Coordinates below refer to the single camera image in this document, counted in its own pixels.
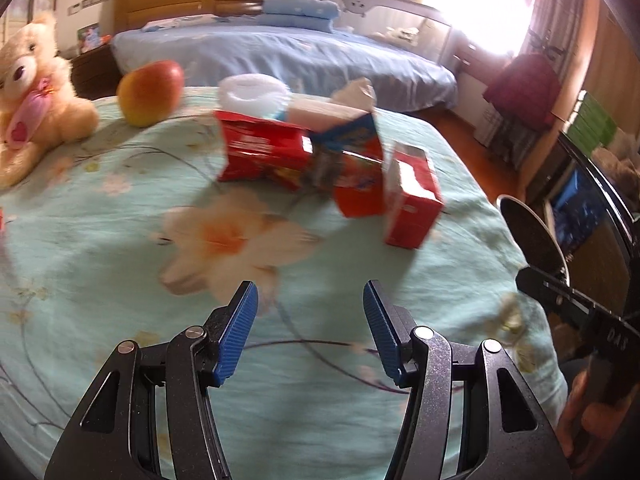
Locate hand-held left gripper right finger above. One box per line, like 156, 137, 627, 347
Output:
362, 280, 573, 480

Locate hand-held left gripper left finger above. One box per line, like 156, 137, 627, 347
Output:
44, 280, 260, 480

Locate narrow red carton box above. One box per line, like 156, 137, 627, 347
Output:
384, 141, 445, 250

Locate blue red snack bag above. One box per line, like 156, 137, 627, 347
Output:
307, 112, 388, 218

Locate wide red snack box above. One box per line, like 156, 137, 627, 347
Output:
214, 109, 315, 191

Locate white plastic tub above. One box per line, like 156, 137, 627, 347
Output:
219, 74, 292, 122

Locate person's right hand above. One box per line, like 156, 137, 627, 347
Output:
555, 360, 640, 472

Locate brown plush bear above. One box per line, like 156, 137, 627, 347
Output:
592, 130, 640, 181

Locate floral turquoise bedsheet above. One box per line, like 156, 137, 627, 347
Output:
0, 85, 568, 480

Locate stack of green boxes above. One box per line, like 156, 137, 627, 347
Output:
567, 90, 618, 151

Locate red jacket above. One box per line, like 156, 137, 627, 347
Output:
482, 52, 561, 131

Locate patterned window curtain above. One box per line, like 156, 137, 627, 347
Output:
530, 0, 586, 61

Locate white plush toy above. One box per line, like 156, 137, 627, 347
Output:
385, 25, 421, 43

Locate red yellow apple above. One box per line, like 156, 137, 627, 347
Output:
116, 60, 185, 128

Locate bed with blue sheet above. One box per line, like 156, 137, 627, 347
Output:
110, 25, 458, 113

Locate dark wooden nightstand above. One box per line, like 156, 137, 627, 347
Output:
70, 42, 123, 101

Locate white printed pillow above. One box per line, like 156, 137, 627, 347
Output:
142, 15, 226, 31

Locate folded blue blanket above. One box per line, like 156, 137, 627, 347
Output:
257, 0, 341, 33

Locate cream teddy bear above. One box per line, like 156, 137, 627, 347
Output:
0, 10, 101, 191

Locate sliding wardrobe doors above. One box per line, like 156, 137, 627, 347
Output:
0, 0, 41, 51

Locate grey bed guard rail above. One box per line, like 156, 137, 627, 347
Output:
332, 0, 453, 66

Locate photo frame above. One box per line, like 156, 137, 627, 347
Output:
76, 23, 101, 54

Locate wall switch panel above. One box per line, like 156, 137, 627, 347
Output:
67, 0, 111, 16

